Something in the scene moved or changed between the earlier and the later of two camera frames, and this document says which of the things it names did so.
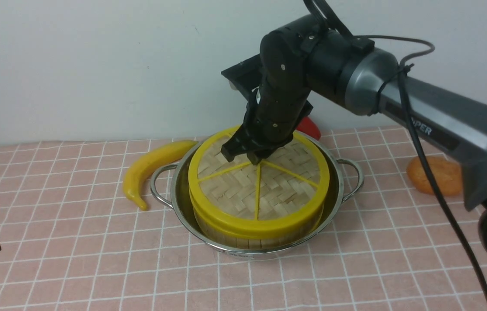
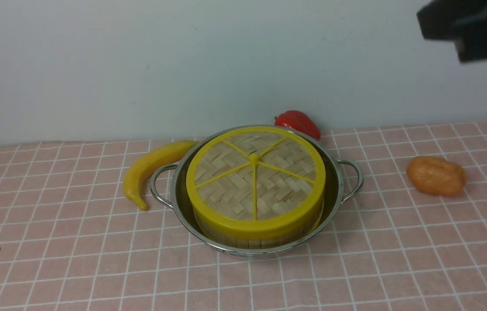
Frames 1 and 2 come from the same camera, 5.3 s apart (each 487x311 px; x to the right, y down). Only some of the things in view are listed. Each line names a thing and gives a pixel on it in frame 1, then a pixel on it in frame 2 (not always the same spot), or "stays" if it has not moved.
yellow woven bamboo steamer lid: [285, 193] stays
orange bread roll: [448, 174] stays
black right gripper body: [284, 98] to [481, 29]
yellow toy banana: [163, 153] stays
